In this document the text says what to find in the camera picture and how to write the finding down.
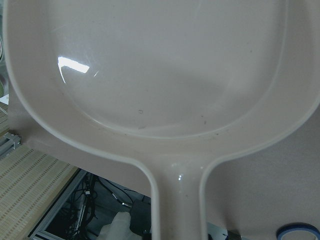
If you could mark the beige plastic dustpan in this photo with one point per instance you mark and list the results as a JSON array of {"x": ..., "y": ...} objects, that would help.
[{"x": 160, "y": 87}]

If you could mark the blue tape roll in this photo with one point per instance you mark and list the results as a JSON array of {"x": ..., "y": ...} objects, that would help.
[{"x": 295, "y": 227}]

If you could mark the pink plastic bin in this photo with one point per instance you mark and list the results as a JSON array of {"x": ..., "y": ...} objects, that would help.
[{"x": 275, "y": 187}]

